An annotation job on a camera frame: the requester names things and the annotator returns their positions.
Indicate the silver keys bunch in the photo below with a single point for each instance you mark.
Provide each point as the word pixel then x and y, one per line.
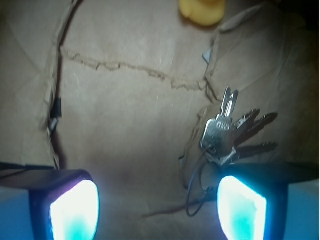
pixel 221 144

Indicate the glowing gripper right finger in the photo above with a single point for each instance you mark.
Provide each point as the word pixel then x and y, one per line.
pixel 270 201

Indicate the yellow rubber duck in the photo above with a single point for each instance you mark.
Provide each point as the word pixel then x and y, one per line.
pixel 203 12

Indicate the brown paper bag bin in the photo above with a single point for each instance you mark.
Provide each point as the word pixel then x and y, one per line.
pixel 123 88

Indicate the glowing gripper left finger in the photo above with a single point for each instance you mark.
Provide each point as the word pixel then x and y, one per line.
pixel 44 203

